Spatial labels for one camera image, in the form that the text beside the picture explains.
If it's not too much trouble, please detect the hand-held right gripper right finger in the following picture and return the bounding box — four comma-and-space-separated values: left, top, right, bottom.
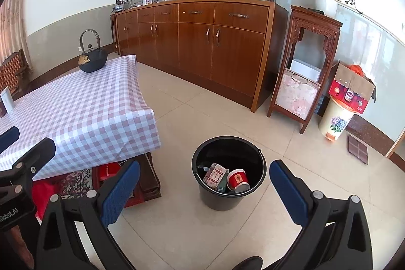
270, 160, 374, 270

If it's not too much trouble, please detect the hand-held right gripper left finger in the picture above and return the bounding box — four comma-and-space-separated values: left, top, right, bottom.
35, 160, 140, 270

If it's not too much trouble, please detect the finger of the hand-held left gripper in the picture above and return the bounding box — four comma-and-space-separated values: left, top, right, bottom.
0, 138, 56, 191
0, 127, 20, 153

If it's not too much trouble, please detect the red paper cup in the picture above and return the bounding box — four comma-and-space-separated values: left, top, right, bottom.
226, 168, 251, 194

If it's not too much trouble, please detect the black plastic bucket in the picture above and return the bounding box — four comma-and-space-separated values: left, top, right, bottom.
191, 136, 266, 211

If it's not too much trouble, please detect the red and white carton box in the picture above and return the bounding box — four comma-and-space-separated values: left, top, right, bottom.
202, 162, 230, 188

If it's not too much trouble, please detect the red flat box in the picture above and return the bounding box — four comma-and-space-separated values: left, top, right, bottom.
96, 162, 122, 183

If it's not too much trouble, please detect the red bag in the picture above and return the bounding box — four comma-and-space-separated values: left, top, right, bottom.
32, 180, 59, 221

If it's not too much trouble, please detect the white tea tin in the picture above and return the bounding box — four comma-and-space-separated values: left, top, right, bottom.
0, 87, 15, 114

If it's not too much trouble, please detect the patterned floor rug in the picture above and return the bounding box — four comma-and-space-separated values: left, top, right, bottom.
32, 169, 98, 204

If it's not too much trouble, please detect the pink checkered tablecloth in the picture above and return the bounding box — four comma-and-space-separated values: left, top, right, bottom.
0, 54, 161, 182

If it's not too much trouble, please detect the wooden chair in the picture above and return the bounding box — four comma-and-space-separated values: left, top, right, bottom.
0, 49, 32, 100

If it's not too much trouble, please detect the person's dark shoe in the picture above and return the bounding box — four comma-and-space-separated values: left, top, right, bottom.
232, 256, 264, 270

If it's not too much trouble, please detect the cream floral pedal bin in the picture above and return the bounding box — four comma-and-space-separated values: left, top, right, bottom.
318, 96, 356, 141

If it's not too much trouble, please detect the pink floral bag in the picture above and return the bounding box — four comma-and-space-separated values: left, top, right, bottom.
275, 68, 321, 122

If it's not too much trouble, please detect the black iron teapot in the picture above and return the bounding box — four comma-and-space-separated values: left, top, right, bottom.
78, 29, 108, 74

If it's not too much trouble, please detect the beige curtain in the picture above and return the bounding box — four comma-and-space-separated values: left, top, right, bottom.
0, 0, 30, 68

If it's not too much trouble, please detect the cardboard box with red print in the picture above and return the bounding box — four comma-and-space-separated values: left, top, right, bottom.
328, 60, 378, 114

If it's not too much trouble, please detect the brown wooden sideboard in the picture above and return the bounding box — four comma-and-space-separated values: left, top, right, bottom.
110, 0, 289, 113

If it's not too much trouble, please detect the small potted succulent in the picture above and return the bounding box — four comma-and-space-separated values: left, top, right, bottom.
112, 0, 129, 13

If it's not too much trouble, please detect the carved wooden stand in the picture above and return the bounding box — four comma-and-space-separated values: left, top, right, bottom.
267, 5, 344, 134

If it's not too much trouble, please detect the white plant pot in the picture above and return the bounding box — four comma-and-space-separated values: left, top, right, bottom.
313, 0, 338, 16

